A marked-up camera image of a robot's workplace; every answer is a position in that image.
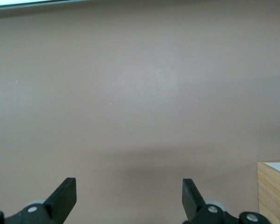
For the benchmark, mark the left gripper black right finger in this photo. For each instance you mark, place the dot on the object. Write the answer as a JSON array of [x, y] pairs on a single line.
[[193, 205]]

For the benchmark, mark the aluminium table edge rail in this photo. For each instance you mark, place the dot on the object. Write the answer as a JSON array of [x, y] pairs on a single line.
[[25, 6]]

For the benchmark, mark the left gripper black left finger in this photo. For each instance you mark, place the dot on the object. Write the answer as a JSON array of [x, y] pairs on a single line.
[[58, 203]]

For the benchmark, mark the light wooden drawer cabinet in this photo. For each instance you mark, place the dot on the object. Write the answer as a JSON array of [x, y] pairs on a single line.
[[274, 200]]

